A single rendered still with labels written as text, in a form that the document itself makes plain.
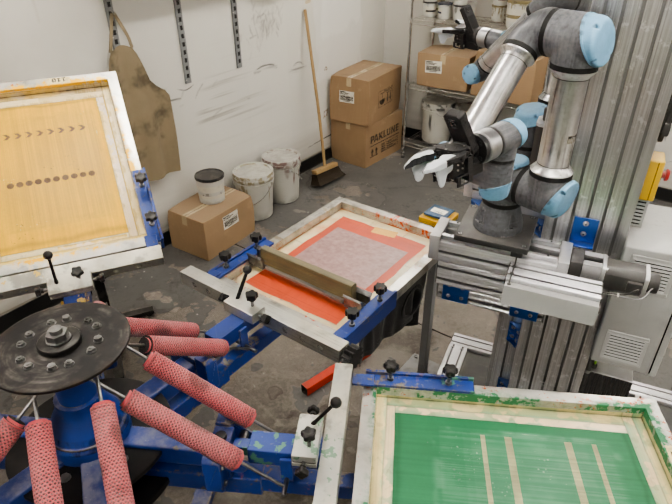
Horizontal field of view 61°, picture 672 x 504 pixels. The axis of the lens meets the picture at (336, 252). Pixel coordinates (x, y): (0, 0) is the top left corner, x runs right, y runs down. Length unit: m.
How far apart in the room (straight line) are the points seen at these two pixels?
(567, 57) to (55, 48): 2.70
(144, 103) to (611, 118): 2.77
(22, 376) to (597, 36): 1.47
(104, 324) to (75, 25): 2.40
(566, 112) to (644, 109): 0.30
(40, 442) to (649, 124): 1.71
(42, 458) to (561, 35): 1.47
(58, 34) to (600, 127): 2.74
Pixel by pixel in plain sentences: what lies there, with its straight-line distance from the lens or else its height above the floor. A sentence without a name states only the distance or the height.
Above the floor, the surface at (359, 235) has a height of 0.96.
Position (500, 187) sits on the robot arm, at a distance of 1.44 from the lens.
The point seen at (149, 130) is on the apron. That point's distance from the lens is 3.85.
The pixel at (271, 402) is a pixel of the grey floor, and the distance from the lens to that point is 2.95.
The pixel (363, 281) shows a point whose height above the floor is 0.95.
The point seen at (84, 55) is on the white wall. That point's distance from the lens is 3.63.
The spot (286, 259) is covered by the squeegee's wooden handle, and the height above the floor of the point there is 1.06.
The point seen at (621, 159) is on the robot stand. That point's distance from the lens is 1.90.
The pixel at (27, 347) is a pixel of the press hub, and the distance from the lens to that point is 1.44.
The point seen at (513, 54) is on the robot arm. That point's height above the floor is 1.80.
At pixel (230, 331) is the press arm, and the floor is 1.04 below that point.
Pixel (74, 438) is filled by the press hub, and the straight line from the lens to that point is 1.51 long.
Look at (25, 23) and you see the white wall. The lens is 3.46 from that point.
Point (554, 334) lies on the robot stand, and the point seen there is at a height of 0.80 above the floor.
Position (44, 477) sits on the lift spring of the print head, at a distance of 1.30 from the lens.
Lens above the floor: 2.15
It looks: 32 degrees down
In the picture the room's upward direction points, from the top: straight up
